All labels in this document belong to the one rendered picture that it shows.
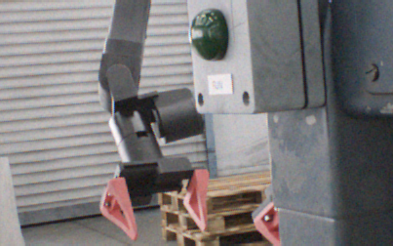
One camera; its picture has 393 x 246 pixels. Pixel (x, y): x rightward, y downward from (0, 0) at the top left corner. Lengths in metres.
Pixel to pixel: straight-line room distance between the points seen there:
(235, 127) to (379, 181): 8.44
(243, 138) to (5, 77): 2.56
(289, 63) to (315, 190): 0.08
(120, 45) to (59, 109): 6.95
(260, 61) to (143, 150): 0.72
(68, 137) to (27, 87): 0.61
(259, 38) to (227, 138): 8.44
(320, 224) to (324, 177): 0.03
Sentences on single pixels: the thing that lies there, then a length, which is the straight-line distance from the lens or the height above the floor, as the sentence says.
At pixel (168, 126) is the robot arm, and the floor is 1.20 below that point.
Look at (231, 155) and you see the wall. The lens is 8.92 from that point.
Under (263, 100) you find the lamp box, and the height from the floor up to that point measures 1.25.
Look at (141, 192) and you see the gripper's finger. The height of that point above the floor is 1.11.
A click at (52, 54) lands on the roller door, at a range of 8.19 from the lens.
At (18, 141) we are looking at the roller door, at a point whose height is 0.81.
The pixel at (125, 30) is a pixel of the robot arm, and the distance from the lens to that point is 1.27.
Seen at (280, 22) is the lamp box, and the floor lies 1.29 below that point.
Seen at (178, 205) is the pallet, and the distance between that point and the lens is 6.35.
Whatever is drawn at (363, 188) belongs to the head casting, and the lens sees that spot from 0.49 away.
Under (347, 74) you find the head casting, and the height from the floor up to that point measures 1.26.
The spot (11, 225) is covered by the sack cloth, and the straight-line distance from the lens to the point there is 2.35.
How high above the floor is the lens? 1.26
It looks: 3 degrees down
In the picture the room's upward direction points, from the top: 5 degrees counter-clockwise
